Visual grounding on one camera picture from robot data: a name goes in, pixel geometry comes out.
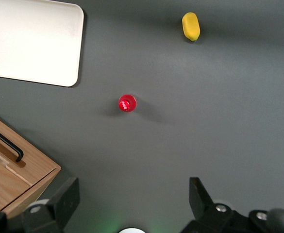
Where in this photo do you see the yellow lemon toy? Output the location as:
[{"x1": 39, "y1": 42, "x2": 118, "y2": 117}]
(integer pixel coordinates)
[{"x1": 182, "y1": 12, "x2": 201, "y2": 42}]

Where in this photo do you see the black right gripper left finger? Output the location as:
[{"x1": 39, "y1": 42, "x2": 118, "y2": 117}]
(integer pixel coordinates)
[{"x1": 21, "y1": 177, "x2": 81, "y2": 233}]

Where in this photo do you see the small red soda bottle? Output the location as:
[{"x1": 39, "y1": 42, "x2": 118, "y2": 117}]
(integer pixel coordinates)
[{"x1": 118, "y1": 94, "x2": 138, "y2": 113}]

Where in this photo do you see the cream plastic tray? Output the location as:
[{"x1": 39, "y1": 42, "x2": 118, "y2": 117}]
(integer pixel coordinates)
[{"x1": 0, "y1": 0, "x2": 84, "y2": 87}]

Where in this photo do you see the wooden drawer cabinet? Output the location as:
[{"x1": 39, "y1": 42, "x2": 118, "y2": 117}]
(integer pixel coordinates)
[{"x1": 0, "y1": 110, "x2": 62, "y2": 219}]

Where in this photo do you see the wooden drawer with tray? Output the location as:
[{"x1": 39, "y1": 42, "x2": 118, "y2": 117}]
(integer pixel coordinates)
[{"x1": 0, "y1": 110, "x2": 62, "y2": 187}]

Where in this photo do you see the black metal drawer handle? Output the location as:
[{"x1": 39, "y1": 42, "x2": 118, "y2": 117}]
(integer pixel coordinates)
[{"x1": 0, "y1": 122, "x2": 24, "y2": 163}]

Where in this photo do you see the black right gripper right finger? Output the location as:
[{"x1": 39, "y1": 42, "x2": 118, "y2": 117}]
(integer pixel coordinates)
[{"x1": 180, "y1": 177, "x2": 250, "y2": 233}]

